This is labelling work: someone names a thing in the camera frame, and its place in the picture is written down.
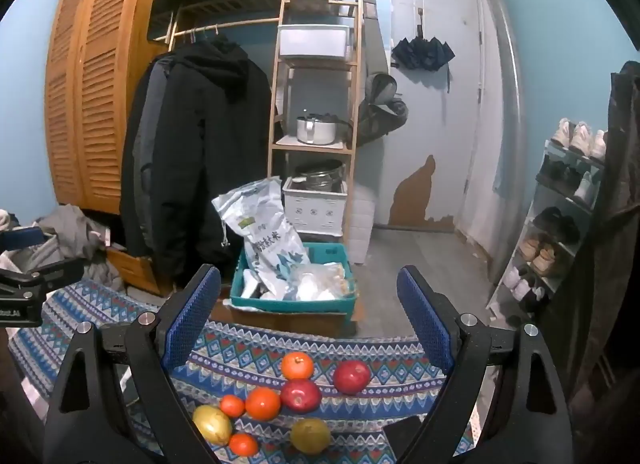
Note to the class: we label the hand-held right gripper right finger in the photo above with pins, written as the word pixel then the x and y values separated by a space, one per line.
pixel 425 319

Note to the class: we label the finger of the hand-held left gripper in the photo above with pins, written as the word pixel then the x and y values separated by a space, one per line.
pixel 22 237
pixel 50 272

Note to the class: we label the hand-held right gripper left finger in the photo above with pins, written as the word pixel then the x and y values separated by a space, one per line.
pixel 192 314

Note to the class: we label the small tangerine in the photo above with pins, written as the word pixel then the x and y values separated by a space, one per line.
pixel 243 445
pixel 232 405

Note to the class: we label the golden yellow fruit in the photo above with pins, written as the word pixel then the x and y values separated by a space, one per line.
pixel 212 424

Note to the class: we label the yellow-green fruit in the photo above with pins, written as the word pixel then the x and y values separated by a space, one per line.
pixel 310 435

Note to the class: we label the grey tote bag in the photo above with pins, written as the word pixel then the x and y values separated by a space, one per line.
pixel 54 250

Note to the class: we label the grey clothes pile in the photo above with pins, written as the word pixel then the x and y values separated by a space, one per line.
pixel 70 234

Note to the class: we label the blue patterned tablecloth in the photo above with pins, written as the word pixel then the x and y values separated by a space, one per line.
pixel 240 359

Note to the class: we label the wooden drawer box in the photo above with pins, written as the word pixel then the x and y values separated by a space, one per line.
pixel 132 266

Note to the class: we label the red apple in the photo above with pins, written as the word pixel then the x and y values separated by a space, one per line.
pixel 352 377
pixel 300 395

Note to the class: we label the teal plastic bin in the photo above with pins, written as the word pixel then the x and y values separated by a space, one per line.
pixel 295 305

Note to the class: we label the white printed rice bag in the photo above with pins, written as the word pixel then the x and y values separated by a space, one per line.
pixel 265 234

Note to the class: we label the medium orange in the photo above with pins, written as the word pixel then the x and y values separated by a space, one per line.
pixel 262 404

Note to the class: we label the grey shoe rack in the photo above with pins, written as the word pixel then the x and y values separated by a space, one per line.
pixel 520 254

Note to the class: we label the clear plastic bag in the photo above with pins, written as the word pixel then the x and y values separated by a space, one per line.
pixel 315 284

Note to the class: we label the large orange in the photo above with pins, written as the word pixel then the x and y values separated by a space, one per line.
pixel 297 365

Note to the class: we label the white patterned crate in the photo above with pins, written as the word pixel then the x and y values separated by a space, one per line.
pixel 315 209

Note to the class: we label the grey hanging jacket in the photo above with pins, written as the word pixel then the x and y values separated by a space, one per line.
pixel 148 144

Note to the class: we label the wooden louvered wardrobe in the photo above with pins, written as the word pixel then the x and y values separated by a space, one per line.
pixel 90 94

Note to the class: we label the rows of shoes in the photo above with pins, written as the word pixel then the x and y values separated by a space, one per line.
pixel 555 224

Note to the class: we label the black hanging coat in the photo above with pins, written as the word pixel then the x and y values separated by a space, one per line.
pixel 210 144

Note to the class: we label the pale blue door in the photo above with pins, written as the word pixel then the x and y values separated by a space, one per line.
pixel 435 119

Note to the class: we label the metal pipe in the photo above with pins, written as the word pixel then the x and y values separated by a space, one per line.
pixel 510 119

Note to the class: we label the steel cooking pot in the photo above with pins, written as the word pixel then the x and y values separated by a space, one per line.
pixel 315 130

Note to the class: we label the grey hanging bag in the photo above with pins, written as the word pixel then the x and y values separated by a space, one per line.
pixel 382 104

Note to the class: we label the dark hanging cloth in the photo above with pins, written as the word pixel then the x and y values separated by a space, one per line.
pixel 620 194

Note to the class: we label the wooden ladder shelf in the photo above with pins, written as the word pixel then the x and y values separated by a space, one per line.
pixel 277 94

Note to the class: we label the dark folded umbrella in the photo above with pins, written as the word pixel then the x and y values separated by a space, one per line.
pixel 422 52

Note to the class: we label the wooden clothes rack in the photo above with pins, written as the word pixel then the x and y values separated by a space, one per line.
pixel 225 25

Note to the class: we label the grey hanging garment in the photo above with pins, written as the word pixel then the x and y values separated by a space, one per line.
pixel 371 29

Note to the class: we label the wide white storage bin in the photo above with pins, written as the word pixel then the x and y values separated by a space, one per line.
pixel 312 40

